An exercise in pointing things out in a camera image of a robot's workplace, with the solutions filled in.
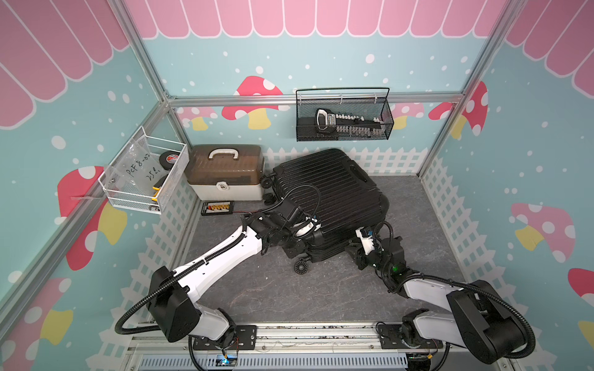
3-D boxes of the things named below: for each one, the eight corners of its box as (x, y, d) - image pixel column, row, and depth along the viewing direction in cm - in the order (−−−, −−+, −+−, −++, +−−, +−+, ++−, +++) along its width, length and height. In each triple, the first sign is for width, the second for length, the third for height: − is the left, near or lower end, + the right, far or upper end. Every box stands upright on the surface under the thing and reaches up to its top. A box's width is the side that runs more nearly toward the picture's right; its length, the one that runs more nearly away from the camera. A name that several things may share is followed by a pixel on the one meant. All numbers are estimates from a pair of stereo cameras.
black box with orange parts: (202, 215, 109) (200, 211, 106) (205, 205, 112) (202, 201, 110) (233, 213, 109) (231, 209, 107) (235, 204, 113) (233, 200, 110)
